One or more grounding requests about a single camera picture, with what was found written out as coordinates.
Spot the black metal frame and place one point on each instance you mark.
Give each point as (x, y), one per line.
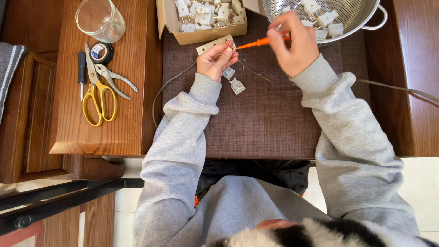
(51, 195)

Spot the black and white fur collar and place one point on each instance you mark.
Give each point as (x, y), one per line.
(325, 235)

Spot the wooden side table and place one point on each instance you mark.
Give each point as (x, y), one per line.
(130, 120)

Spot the person's gray sweatshirt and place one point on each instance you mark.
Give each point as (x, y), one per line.
(233, 205)

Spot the person's right hand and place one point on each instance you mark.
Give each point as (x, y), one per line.
(296, 48)

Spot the person's left fingers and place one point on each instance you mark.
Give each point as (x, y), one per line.
(224, 58)

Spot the clear glass jar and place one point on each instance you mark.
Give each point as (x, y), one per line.
(101, 19)

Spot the beige power strip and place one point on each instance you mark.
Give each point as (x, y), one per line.
(210, 45)

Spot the pile of white plugs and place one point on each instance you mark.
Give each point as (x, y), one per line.
(205, 15)

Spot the metal colander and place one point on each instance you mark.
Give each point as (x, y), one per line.
(353, 13)

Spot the small brass plug prong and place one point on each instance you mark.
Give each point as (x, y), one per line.
(227, 43)

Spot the large white plug cover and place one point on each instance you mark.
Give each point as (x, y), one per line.
(237, 86)

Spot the person's left hand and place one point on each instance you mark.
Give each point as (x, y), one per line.
(211, 65)

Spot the gray cloth with white trim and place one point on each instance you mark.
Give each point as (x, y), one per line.
(8, 68)

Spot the silver metal pliers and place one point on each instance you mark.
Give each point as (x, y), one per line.
(111, 78)

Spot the brown woven mat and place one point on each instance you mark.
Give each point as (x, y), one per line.
(267, 120)

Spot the black electrical tape roll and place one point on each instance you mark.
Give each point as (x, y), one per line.
(102, 53)

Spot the orange screwdriver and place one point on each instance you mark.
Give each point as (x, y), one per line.
(255, 43)

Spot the person's black trousers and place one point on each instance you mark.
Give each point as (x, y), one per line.
(253, 173)

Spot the small white plug cover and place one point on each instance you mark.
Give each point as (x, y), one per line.
(228, 73)

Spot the cardboard box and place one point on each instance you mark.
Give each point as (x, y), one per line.
(209, 36)

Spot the cluster of white plugs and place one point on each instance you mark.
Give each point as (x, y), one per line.
(325, 20)

